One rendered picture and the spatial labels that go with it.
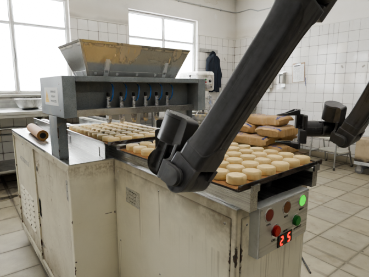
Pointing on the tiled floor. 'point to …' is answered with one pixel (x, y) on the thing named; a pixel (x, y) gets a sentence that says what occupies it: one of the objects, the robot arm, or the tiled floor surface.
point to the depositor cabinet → (67, 208)
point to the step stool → (331, 150)
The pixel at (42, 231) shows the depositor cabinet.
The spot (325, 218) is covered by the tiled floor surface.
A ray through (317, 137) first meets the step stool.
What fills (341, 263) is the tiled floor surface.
